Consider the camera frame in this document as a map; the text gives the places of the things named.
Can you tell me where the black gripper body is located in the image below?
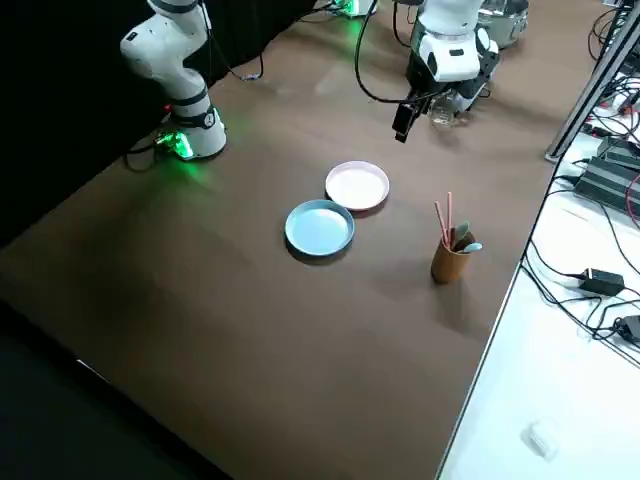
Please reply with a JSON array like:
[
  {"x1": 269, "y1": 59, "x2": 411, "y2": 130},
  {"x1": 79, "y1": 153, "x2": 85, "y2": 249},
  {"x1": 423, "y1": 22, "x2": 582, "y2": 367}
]
[{"x1": 407, "y1": 47, "x2": 454, "y2": 101}]

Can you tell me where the clear glass jar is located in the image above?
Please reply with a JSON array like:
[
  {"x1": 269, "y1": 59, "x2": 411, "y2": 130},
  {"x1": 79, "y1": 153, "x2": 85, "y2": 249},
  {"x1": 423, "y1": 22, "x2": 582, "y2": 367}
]
[{"x1": 427, "y1": 92, "x2": 474, "y2": 129}]

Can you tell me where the glass pot lid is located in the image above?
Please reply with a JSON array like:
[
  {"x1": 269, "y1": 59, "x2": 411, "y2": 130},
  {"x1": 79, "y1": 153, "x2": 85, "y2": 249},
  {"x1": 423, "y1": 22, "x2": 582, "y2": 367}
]
[{"x1": 482, "y1": 0, "x2": 529, "y2": 16}]

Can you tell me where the pink plate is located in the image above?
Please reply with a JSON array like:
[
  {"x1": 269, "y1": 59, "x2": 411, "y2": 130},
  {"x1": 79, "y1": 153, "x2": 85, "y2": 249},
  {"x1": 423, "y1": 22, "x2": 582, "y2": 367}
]
[{"x1": 324, "y1": 160, "x2": 391, "y2": 212}]

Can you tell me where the steel cooking pot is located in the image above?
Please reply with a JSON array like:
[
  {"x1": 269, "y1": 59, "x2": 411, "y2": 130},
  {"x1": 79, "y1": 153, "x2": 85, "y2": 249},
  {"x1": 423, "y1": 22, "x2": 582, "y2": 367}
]
[{"x1": 479, "y1": 0, "x2": 530, "y2": 50}]

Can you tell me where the blue plate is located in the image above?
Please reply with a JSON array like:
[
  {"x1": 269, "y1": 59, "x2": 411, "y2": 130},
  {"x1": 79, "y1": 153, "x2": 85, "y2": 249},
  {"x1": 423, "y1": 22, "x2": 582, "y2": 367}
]
[{"x1": 284, "y1": 199, "x2": 357, "y2": 260}]

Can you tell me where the black power brick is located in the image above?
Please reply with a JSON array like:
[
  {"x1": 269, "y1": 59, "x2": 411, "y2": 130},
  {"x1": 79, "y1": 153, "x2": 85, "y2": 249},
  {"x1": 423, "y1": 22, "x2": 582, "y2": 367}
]
[
  {"x1": 597, "y1": 135, "x2": 640, "y2": 161},
  {"x1": 572, "y1": 155, "x2": 640, "y2": 221}
]

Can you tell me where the black power adapter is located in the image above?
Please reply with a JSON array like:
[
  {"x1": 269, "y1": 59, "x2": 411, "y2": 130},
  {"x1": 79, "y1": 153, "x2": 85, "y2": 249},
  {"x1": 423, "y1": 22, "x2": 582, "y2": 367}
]
[
  {"x1": 617, "y1": 313, "x2": 640, "y2": 342},
  {"x1": 579, "y1": 268, "x2": 626, "y2": 296}
]

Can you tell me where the small clear plastic piece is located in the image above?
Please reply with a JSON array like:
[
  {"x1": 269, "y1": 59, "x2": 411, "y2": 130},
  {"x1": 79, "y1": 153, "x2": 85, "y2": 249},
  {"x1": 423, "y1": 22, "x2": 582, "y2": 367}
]
[{"x1": 522, "y1": 419, "x2": 559, "y2": 459}]

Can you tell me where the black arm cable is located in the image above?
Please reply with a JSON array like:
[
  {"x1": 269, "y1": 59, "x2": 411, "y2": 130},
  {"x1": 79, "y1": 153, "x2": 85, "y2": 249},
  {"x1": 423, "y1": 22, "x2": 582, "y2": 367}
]
[{"x1": 353, "y1": 0, "x2": 417, "y2": 106}]

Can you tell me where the black cable with metal connector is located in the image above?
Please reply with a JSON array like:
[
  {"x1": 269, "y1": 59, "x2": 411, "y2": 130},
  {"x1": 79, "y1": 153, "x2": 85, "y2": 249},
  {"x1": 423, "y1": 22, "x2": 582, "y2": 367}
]
[{"x1": 207, "y1": 19, "x2": 266, "y2": 84}]

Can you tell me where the aluminium profile post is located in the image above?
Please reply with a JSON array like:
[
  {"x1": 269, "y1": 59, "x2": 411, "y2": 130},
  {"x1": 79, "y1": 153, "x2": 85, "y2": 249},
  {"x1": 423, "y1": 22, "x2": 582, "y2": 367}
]
[{"x1": 544, "y1": 29, "x2": 640, "y2": 162}]

